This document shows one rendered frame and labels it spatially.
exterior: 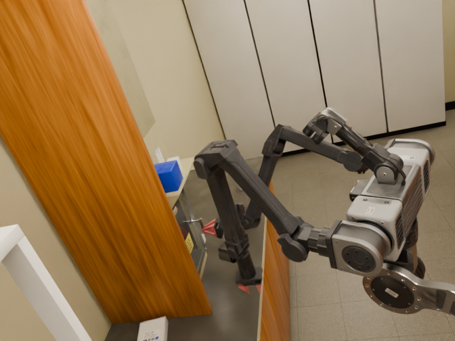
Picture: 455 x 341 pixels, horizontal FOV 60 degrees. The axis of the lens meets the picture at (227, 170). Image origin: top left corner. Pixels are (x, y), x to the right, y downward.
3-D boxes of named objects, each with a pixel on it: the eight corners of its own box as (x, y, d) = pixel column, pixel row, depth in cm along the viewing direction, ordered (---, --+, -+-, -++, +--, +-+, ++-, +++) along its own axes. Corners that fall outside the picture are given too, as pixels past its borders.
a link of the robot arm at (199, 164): (203, 162, 117) (224, 142, 123) (189, 159, 120) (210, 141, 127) (237, 261, 140) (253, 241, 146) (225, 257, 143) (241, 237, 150)
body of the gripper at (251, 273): (237, 273, 155) (232, 258, 152) (263, 270, 153) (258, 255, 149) (235, 285, 149) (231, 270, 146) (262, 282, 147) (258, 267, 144)
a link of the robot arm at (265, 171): (274, 142, 170) (287, 143, 178) (264, 138, 173) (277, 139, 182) (246, 232, 180) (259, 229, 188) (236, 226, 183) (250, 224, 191)
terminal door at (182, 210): (193, 292, 179) (163, 222, 161) (205, 248, 205) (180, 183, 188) (195, 292, 179) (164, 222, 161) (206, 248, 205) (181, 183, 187)
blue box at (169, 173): (155, 195, 158) (147, 176, 154) (161, 182, 166) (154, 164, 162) (178, 191, 155) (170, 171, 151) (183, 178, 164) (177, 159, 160)
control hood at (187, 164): (160, 220, 160) (151, 199, 155) (178, 179, 188) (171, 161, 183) (186, 215, 157) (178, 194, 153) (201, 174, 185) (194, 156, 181)
